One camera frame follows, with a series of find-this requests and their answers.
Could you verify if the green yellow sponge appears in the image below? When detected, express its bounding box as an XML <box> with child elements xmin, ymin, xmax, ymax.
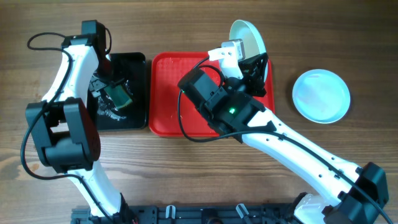
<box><xmin>104</xmin><ymin>85</ymin><xmax>133</xmax><ymax>110</ymax></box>

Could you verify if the mint plate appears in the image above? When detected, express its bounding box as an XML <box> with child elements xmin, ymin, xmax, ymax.
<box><xmin>292</xmin><ymin>69</ymin><xmax>351</xmax><ymax>124</ymax></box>
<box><xmin>226</xmin><ymin>20</ymin><xmax>266</xmax><ymax>79</ymax></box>

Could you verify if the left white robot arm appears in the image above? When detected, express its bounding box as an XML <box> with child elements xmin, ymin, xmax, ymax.
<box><xmin>21</xmin><ymin>34</ymin><xmax>133</xmax><ymax>223</ymax></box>

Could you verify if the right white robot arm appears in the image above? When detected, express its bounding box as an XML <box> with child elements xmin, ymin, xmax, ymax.
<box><xmin>178</xmin><ymin>39</ymin><xmax>389</xmax><ymax>223</ymax></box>

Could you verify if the black plastic tray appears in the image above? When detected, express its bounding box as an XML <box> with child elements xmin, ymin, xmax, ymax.
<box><xmin>86</xmin><ymin>52</ymin><xmax>149</xmax><ymax>131</ymax></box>

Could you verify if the red plastic tray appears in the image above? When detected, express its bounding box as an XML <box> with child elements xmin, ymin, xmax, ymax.
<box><xmin>148</xmin><ymin>51</ymin><xmax>275</xmax><ymax>138</ymax></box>

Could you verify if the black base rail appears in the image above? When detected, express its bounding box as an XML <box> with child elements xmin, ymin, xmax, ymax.
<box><xmin>70</xmin><ymin>192</ymin><xmax>307</xmax><ymax>224</ymax></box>

